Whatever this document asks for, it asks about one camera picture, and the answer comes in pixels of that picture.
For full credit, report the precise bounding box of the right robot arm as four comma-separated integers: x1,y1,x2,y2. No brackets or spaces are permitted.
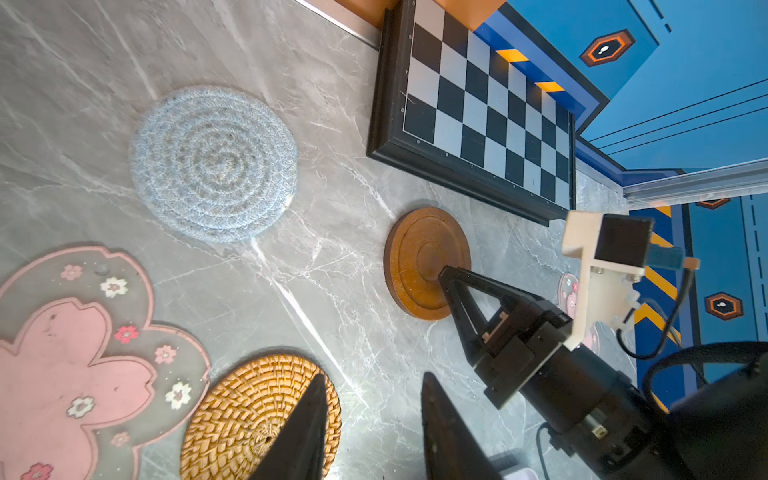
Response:
439,267,767,479

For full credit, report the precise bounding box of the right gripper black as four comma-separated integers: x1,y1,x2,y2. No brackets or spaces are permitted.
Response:
438,266,573,410

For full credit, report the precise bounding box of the lavender silicone tray mat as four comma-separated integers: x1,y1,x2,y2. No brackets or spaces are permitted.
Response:
489,452,539,480

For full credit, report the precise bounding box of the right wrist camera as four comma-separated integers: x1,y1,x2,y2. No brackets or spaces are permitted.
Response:
562,210,701,350

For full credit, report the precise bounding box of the black white chessboard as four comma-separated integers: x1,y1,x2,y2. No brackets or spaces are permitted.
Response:
367,1,575,225

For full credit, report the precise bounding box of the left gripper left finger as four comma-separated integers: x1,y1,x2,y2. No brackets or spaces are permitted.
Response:
249,374,328,480

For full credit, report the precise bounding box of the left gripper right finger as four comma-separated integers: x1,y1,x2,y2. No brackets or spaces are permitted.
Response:
421,372,501,480

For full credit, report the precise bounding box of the grey woven round coaster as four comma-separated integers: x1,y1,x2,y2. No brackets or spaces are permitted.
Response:
130,86,298,244

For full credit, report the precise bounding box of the brown wooden round coaster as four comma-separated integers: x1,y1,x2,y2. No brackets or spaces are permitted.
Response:
383,207,471,321

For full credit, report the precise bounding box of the yellow rattan round coaster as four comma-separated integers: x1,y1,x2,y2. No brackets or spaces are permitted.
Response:
180,354,341,479

